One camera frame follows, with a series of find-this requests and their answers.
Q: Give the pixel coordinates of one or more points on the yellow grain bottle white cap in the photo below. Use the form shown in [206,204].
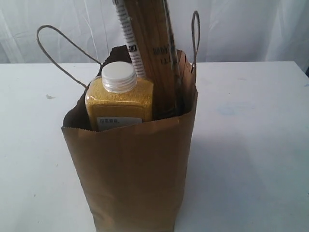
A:
[118,98]

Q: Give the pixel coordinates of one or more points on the large brown paper bag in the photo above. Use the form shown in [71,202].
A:
[133,176]

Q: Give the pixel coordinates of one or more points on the spaghetti packet with Italian flag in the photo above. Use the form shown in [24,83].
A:
[149,40]

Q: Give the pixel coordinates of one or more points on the white backdrop curtain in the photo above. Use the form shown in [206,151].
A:
[231,30]

